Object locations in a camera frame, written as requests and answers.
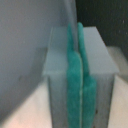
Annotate grey toy pan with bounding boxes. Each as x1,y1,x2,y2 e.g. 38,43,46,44
0,0,76,123

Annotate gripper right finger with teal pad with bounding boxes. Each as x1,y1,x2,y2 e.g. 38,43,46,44
77,21,120,128

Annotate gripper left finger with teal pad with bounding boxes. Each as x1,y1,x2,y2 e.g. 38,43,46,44
42,23,83,128

